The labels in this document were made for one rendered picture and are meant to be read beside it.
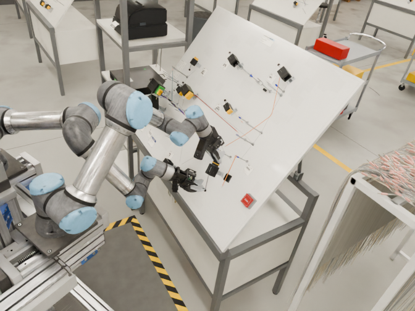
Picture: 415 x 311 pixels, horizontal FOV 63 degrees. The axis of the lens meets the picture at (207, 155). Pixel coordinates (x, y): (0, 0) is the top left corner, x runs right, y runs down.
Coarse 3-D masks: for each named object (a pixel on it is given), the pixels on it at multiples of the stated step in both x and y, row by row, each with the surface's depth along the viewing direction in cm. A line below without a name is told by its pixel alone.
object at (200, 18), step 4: (196, 12) 588; (200, 12) 590; (204, 12) 593; (208, 12) 596; (196, 16) 570; (200, 16) 573; (204, 16) 575; (208, 16) 577; (196, 20) 570; (200, 20) 568; (204, 20) 567; (196, 24) 574; (200, 24) 571; (196, 28) 578; (200, 28) 576; (196, 32) 582; (192, 36) 593; (192, 40) 597
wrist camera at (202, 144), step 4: (200, 140) 166; (204, 140) 164; (208, 140) 164; (200, 144) 165; (204, 144) 163; (196, 148) 166; (200, 148) 165; (204, 148) 164; (196, 152) 165; (200, 152) 164; (204, 152) 165; (196, 156) 165; (200, 156) 164
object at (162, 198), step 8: (152, 184) 246; (160, 184) 231; (152, 192) 250; (160, 192) 235; (168, 192) 220; (160, 200) 239; (168, 200) 225; (160, 208) 244; (168, 208) 229; (168, 216) 233; (168, 224) 237
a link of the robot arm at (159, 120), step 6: (102, 84) 120; (108, 84) 118; (102, 90) 117; (102, 96) 117; (102, 102) 118; (156, 114) 147; (162, 114) 153; (150, 120) 146; (156, 120) 149; (162, 120) 152; (168, 120) 154; (156, 126) 153; (162, 126) 155
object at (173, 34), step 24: (96, 0) 239; (120, 0) 195; (192, 0) 217; (96, 24) 248; (120, 24) 205; (168, 24) 253; (192, 24) 226; (120, 48) 217; (144, 48) 218; (120, 168) 304
